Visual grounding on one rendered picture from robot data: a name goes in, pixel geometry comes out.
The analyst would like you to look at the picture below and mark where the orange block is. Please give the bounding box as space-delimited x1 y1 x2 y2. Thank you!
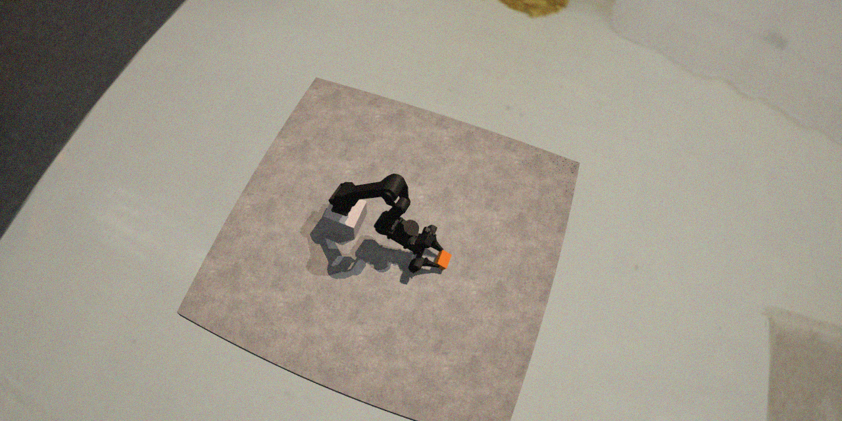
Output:
435 250 451 270

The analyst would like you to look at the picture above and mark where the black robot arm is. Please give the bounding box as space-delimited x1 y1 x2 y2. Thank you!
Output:
328 174 435 251

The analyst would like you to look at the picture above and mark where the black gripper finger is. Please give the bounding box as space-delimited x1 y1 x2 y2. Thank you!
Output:
422 257 440 268
431 234 444 252

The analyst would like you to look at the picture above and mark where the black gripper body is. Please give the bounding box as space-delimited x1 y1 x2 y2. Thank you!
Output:
402 225 437 273

